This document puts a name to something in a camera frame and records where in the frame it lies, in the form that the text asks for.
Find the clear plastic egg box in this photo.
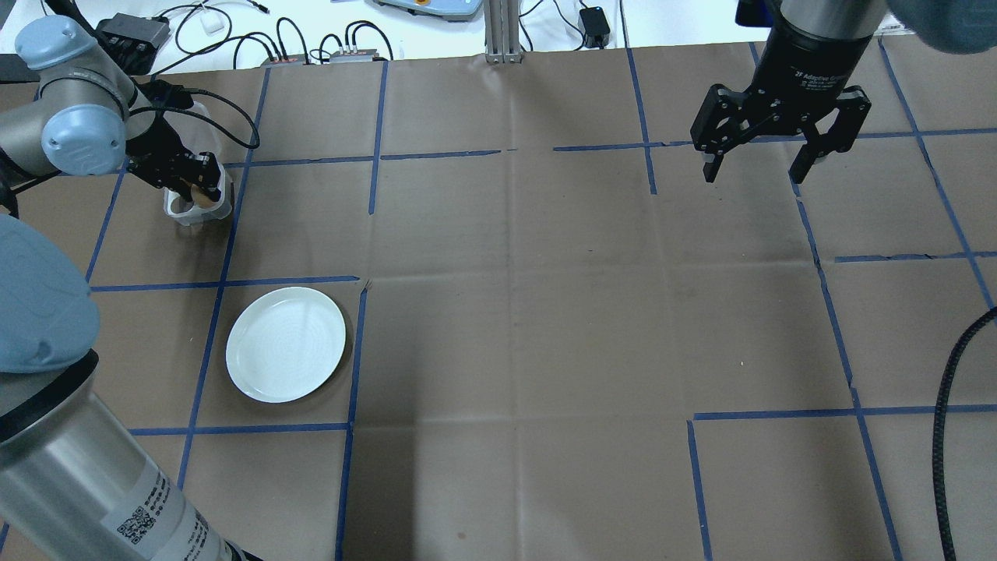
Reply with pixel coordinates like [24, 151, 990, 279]
[162, 98, 236, 228]

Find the white round plate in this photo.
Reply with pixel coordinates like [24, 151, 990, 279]
[225, 286, 347, 404]

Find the black electronics box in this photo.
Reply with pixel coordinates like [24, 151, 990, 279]
[97, 12, 172, 54]

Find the black power adapter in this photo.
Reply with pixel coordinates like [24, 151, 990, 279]
[579, 6, 612, 49]

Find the grey blue teach pendant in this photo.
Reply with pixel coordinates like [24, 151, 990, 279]
[372, 0, 485, 20]

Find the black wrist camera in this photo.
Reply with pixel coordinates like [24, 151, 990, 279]
[144, 78, 194, 111]
[736, 0, 780, 28]

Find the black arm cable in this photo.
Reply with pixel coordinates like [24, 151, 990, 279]
[932, 308, 997, 561]
[129, 87, 261, 150]

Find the thin black cable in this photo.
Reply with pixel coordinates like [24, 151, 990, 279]
[345, 20, 396, 60]
[173, 3, 271, 57]
[276, 16, 314, 60]

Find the aluminium extrusion post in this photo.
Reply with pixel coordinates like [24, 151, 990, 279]
[484, 0, 521, 65]

